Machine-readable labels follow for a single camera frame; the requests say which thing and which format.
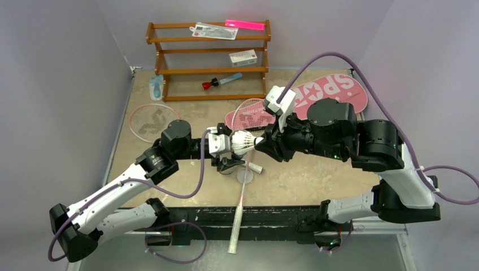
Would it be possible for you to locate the white shuttlecock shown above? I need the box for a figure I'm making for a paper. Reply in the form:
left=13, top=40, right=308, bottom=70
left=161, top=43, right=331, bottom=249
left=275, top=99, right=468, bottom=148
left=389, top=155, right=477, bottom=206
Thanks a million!
left=230, top=130, right=264, bottom=156

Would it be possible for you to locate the black shuttlecock tube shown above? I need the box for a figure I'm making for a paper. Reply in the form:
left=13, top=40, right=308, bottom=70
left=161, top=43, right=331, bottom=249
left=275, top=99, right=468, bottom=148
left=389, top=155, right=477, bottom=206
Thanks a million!
left=215, top=123, right=243, bottom=174

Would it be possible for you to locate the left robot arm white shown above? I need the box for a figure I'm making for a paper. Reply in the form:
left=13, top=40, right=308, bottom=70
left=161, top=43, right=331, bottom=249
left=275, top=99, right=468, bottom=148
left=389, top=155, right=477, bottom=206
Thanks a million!
left=49, top=120, right=249, bottom=263

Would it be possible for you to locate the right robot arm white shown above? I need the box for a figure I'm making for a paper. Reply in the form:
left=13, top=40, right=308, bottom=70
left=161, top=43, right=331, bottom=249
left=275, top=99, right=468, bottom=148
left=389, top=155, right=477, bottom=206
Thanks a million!
left=255, top=98, right=441, bottom=230

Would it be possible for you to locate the pink white badminton racket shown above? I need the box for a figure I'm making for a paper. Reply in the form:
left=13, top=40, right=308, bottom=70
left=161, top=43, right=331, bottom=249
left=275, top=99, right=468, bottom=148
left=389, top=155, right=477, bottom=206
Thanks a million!
left=228, top=98, right=271, bottom=255

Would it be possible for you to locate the pink badminton racket left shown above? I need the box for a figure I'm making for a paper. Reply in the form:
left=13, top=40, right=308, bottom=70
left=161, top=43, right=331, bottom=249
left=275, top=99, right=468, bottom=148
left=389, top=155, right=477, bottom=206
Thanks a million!
left=128, top=103, right=263, bottom=173

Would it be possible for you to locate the clear plastic tube lid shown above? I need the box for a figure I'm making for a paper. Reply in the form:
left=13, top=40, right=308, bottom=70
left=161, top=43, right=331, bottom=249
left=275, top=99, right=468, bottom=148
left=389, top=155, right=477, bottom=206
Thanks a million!
left=236, top=168, right=254, bottom=183

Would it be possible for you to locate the pink sport racket bag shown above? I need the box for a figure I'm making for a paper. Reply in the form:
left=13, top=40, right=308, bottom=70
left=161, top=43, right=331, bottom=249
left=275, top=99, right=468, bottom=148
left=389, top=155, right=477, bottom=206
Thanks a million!
left=225, top=74, right=368, bottom=130

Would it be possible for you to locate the red black blue marker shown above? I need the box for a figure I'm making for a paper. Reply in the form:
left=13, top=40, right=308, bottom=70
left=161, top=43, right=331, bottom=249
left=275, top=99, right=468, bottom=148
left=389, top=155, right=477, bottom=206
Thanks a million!
left=202, top=73, right=243, bottom=90

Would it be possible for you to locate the wooden three-tier shelf rack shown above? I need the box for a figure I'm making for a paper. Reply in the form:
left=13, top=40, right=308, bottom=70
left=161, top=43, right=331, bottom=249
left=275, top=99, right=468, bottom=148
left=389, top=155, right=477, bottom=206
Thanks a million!
left=145, top=20, right=272, bottom=102

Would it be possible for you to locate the light blue white device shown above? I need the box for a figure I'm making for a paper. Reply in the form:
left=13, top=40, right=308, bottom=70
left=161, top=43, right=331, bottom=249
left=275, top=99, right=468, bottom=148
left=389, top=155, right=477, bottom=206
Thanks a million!
left=149, top=75, right=164, bottom=101

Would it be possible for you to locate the white red small box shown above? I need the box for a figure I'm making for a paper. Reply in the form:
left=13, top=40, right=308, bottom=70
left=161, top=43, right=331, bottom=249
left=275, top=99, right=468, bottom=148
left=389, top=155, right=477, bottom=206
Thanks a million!
left=229, top=50, right=258, bottom=67

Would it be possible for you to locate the white packaged item on shelf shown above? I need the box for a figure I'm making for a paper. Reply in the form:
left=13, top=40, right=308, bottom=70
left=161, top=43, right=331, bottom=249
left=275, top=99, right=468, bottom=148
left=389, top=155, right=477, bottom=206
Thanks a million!
left=189, top=22, right=238, bottom=40

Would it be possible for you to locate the pink fluorescent bar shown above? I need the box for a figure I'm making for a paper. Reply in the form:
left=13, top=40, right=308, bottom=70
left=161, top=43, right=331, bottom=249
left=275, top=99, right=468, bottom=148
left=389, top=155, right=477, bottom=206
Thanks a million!
left=225, top=20, right=265, bottom=31

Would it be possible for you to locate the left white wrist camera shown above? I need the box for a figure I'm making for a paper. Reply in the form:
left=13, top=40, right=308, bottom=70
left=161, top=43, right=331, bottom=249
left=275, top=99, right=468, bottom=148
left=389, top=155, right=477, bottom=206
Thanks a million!
left=207, top=124, right=232, bottom=156

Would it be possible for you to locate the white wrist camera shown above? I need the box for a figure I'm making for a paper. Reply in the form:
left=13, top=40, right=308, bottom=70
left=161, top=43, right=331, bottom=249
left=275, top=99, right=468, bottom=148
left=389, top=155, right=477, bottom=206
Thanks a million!
left=207, top=124, right=232, bottom=156
left=263, top=86, right=296, bottom=133

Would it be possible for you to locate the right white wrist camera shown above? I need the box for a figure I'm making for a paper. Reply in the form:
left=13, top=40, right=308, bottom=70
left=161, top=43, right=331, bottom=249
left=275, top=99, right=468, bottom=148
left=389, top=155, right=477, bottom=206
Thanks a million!
left=263, top=86, right=296, bottom=133

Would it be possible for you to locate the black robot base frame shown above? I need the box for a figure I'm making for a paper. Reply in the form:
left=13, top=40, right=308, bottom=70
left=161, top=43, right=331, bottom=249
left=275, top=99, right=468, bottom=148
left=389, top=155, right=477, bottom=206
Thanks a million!
left=76, top=200, right=408, bottom=248

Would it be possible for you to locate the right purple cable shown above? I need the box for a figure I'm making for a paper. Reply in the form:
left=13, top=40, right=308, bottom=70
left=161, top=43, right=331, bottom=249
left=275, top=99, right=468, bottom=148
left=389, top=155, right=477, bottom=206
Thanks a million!
left=276, top=51, right=479, bottom=255

